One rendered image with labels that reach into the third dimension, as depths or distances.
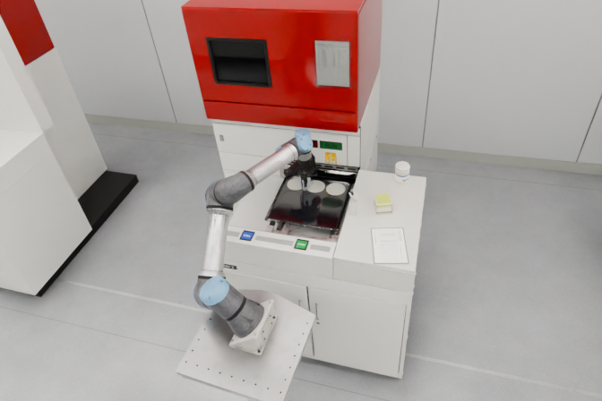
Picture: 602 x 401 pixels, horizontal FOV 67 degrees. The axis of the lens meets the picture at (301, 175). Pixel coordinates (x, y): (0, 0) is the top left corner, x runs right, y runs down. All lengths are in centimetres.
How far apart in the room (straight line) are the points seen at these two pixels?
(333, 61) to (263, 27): 34
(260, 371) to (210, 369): 19
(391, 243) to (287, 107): 82
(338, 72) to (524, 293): 191
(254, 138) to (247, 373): 122
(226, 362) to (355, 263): 65
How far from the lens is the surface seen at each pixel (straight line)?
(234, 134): 255
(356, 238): 208
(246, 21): 214
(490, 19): 361
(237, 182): 188
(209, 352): 199
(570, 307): 332
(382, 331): 236
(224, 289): 182
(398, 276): 201
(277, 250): 207
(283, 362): 191
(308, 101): 222
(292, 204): 235
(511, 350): 302
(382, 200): 216
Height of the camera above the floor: 248
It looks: 39 degrees down
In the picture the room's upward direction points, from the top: 5 degrees counter-clockwise
